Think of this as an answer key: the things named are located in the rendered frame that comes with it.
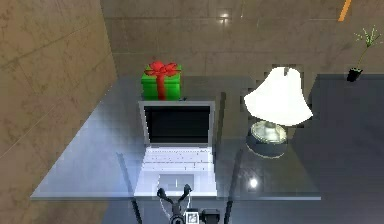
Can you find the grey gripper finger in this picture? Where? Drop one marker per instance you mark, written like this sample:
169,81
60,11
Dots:
166,198
184,194

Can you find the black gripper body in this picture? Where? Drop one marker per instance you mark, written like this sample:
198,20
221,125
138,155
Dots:
177,216

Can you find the silver laptop with black screen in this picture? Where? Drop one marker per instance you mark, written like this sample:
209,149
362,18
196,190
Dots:
178,150

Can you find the glass top table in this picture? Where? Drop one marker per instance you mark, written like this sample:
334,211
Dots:
86,160

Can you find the green gift box red ribbon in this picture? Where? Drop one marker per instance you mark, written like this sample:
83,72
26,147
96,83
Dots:
161,85

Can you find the white shade table lamp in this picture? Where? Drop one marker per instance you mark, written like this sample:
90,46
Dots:
278,98

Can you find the thin plant in black pot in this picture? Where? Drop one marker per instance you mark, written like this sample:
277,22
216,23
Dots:
354,74

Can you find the orange bar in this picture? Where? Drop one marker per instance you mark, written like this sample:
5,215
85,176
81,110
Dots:
344,10

